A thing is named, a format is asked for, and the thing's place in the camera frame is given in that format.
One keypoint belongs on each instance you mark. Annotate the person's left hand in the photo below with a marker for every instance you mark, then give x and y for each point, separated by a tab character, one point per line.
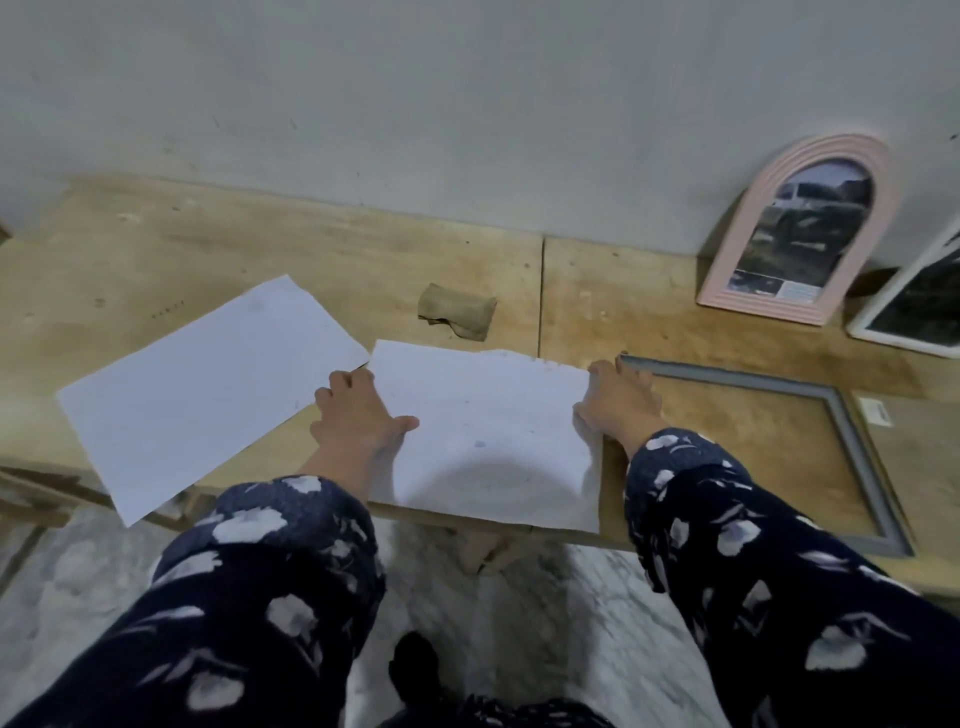
356	420

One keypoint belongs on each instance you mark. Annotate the person's right hand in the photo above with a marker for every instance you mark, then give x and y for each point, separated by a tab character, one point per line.
619	405

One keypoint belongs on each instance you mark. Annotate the white logo print paper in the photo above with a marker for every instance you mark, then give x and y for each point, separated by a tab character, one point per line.
487	435

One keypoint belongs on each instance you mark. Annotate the brown wiping cloth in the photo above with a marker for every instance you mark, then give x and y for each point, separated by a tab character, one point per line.
457	311

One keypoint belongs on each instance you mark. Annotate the dark logo print paper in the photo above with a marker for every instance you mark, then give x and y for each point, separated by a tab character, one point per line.
202	390

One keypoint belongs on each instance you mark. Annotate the pink arched photo frame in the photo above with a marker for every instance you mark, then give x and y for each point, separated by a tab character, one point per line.
750	306

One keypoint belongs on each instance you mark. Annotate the grey framed Intelli Nusa sign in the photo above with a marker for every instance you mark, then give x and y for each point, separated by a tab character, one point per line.
874	487

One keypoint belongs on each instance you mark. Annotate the white picture frame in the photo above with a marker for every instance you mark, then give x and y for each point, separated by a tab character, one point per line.
900	343

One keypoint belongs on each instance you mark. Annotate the brown rectangular backing board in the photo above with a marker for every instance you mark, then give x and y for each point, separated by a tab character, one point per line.
930	480

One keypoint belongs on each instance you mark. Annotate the person's right forearm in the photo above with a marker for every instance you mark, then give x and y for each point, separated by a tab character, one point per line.
787	585

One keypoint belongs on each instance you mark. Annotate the person's left forearm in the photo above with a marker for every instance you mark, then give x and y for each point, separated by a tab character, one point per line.
225	600

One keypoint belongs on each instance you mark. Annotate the person's dark clothing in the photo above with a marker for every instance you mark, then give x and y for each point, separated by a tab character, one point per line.
416	675

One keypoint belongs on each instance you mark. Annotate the wooden table leg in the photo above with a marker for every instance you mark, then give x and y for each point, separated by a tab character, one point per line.
45	516
487	555

